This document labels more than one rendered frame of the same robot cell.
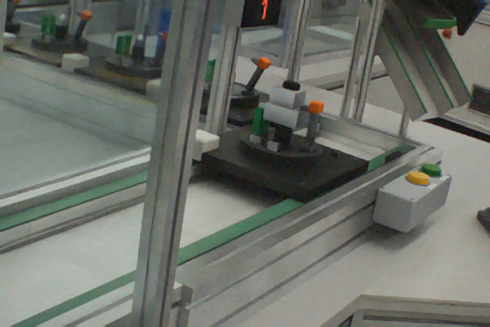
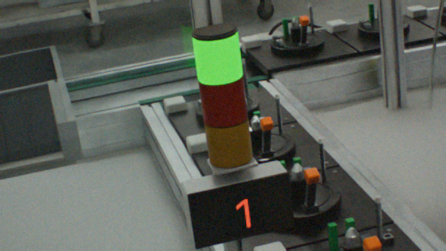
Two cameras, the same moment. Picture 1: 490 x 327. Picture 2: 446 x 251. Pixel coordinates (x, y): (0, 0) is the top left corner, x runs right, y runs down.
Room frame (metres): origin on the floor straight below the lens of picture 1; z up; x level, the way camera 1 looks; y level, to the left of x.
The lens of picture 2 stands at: (0.85, -0.68, 1.69)
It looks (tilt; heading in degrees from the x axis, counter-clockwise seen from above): 22 degrees down; 49
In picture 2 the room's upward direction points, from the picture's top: 7 degrees counter-clockwise
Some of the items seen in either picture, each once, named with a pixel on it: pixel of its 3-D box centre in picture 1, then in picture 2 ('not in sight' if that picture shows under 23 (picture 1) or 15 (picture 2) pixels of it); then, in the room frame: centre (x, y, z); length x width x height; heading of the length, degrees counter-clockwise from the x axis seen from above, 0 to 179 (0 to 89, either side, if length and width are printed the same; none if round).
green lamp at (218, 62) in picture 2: not in sight; (217, 56); (1.47, 0.03, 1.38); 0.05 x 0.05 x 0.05
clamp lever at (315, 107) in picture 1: (309, 121); not in sight; (1.37, -0.10, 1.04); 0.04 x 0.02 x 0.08; 61
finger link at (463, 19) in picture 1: (461, 17); not in sight; (1.51, -0.35, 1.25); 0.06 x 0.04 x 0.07; 60
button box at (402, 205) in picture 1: (414, 196); not in sight; (1.40, -0.31, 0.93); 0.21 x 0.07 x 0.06; 151
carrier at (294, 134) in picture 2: not in sight; (257, 134); (1.95, 0.48, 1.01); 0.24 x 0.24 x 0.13; 61
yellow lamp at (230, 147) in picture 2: not in sight; (228, 139); (1.47, 0.03, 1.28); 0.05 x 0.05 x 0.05
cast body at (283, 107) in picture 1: (283, 100); not in sight; (1.40, -0.05, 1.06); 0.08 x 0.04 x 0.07; 61
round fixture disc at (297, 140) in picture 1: (280, 147); not in sight; (1.39, -0.06, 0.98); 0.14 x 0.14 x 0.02
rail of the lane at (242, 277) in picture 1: (335, 220); not in sight; (1.27, -0.16, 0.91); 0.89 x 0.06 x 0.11; 151
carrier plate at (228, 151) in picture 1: (278, 157); not in sight; (1.39, -0.06, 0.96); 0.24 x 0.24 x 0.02; 61
